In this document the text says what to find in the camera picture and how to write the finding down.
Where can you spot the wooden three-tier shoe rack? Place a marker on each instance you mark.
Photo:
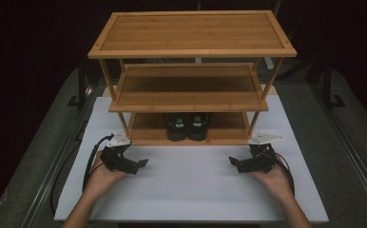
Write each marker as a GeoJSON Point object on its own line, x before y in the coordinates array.
{"type": "Point", "coordinates": [191, 34]}

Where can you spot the black sneaker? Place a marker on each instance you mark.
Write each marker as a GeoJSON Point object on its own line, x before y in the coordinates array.
{"type": "Point", "coordinates": [176, 129]}
{"type": "Point", "coordinates": [198, 129]}

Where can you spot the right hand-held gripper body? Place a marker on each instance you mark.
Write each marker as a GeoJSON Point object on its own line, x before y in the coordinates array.
{"type": "Point", "coordinates": [264, 160]}

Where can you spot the person's left hand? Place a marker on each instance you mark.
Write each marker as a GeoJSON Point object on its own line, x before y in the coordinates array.
{"type": "Point", "coordinates": [100, 180]}

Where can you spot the black metal stand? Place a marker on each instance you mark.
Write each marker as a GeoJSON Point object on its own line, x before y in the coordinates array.
{"type": "Point", "coordinates": [81, 85]}
{"type": "Point", "coordinates": [327, 82]}

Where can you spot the person's right hand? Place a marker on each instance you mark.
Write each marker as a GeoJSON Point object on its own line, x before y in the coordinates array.
{"type": "Point", "coordinates": [276, 182]}

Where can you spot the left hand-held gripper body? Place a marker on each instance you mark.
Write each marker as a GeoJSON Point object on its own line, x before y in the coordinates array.
{"type": "Point", "coordinates": [113, 158]}

